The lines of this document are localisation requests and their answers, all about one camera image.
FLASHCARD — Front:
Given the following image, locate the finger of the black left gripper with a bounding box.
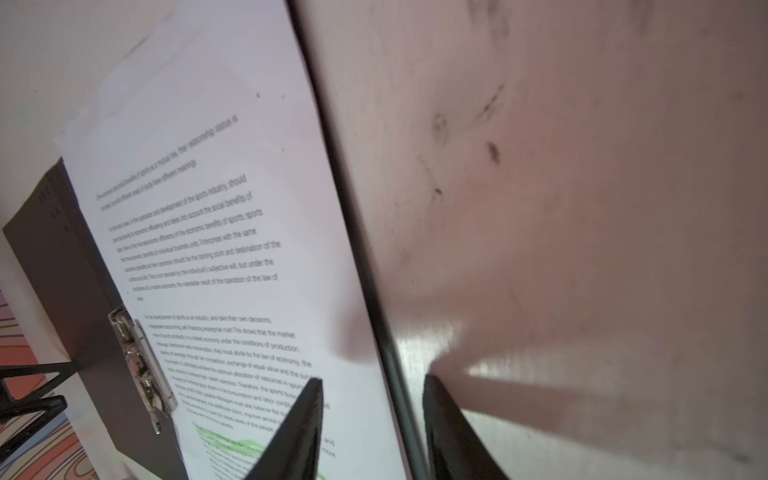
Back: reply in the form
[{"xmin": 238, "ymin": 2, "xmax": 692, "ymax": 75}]
[
  {"xmin": 1, "ymin": 362, "xmax": 77, "ymax": 399},
  {"xmin": 0, "ymin": 394, "xmax": 68, "ymax": 463}
]

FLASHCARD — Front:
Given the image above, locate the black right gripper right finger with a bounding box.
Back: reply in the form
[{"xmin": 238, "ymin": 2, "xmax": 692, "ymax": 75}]
[{"xmin": 422, "ymin": 374, "xmax": 508, "ymax": 480}]

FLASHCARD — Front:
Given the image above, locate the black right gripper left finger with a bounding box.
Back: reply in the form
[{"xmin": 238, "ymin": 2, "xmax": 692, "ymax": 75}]
[{"xmin": 245, "ymin": 378, "xmax": 324, "ymax": 480}]

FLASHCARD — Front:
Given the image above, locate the blue file folder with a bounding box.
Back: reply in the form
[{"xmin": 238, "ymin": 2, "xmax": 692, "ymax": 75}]
[{"xmin": 3, "ymin": 1, "xmax": 427, "ymax": 479}]

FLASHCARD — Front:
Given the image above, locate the printed paper sheet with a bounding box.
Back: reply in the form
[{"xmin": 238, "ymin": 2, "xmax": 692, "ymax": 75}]
[{"xmin": 58, "ymin": 1, "xmax": 408, "ymax": 479}]

